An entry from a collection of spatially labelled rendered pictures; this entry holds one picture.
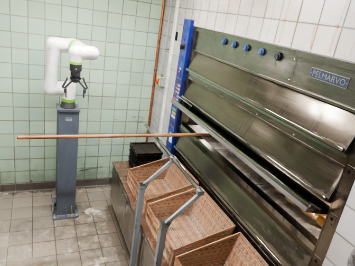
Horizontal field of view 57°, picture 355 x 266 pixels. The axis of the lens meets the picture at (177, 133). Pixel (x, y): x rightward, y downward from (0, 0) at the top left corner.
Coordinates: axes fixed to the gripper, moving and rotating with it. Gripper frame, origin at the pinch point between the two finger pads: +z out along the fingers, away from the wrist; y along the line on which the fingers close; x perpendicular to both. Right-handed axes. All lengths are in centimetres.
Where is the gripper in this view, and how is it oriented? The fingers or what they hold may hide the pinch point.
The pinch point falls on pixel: (74, 95)
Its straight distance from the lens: 274.4
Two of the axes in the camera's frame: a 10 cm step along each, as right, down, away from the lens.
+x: 3.6, 4.0, -8.5
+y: -9.2, 0.1, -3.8
